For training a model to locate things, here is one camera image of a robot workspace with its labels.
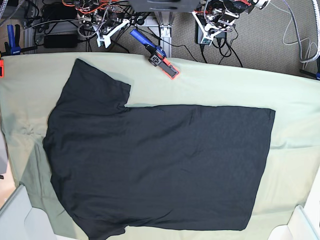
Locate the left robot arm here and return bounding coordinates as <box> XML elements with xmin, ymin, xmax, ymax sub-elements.
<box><xmin>191</xmin><ymin>0</ymin><xmax>269</xmax><ymax>46</ymax></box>

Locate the black T-shirt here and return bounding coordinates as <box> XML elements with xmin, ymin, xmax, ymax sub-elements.
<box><xmin>43</xmin><ymin>59</ymin><xmax>276</xmax><ymax>240</ymax></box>

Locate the light green table cloth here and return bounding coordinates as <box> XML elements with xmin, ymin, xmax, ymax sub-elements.
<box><xmin>0</xmin><ymin>52</ymin><xmax>320</xmax><ymax>240</ymax></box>

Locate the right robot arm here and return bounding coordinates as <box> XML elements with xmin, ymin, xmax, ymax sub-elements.
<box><xmin>62</xmin><ymin>0</ymin><xmax>133</xmax><ymax>48</ymax></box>

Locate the white bin left corner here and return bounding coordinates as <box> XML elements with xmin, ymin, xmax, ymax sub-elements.
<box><xmin>0</xmin><ymin>185</ymin><xmax>57</xmax><ymax>240</ymax></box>

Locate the white bin right corner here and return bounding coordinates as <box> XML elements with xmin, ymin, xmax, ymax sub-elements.
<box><xmin>268</xmin><ymin>205</ymin><xmax>320</xmax><ymax>240</ymax></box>

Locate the black power brick left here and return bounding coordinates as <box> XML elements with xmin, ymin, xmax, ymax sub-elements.
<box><xmin>43</xmin><ymin>34</ymin><xmax>78</xmax><ymax>49</ymax></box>

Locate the white cable on carpet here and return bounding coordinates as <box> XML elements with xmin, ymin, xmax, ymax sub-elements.
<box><xmin>264</xmin><ymin>0</ymin><xmax>320</xmax><ymax>63</ymax></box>

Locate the orange clamp at left edge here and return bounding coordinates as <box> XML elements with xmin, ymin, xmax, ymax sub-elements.
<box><xmin>0</xmin><ymin>59</ymin><xmax>5</xmax><ymax>78</ymax></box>

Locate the blue orange bar clamp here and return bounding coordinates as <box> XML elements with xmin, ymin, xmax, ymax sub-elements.
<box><xmin>130</xmin><ymin>29</ymin><xmax>180</xmax><ymax>80</ymax></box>

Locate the blue clamp at left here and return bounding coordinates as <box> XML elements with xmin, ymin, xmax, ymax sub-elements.
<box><xmin>1</xmin><ymin>24</ymin><xmax>38</xmax><ymax>57</ymax></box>

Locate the aluminium frame post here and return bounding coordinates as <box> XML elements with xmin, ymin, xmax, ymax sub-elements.
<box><xmin>149</xmin><ymin>11</ymin><xmax>175</xmax><ymax>58</ymax></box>

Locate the white bin corner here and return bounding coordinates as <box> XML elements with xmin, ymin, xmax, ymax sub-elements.
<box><xmin>0</xmin><ymin>185</ymin><xmax>57</xmax><ymax>240</ymax></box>
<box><xmin>268</xmin><ymin>205</ymin><xmax>320</xmax><ymax>240</ymax></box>

